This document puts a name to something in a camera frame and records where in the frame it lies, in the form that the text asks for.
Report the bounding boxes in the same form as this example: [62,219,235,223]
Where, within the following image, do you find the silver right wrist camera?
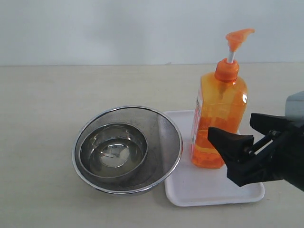
[285,91,304,124]

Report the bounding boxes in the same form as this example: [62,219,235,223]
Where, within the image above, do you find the steel mesh colander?
[72,105,183,196]

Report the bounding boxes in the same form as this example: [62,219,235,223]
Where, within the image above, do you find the small stainless steel bowl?
[77,122,148,182]

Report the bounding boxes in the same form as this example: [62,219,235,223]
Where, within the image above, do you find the white plastic tray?
[165,110,265,207]

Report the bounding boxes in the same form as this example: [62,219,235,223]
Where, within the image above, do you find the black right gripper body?
[227,123,304,190]

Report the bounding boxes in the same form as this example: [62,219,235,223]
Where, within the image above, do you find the orange pump soap bottle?
[190,28,255,169]

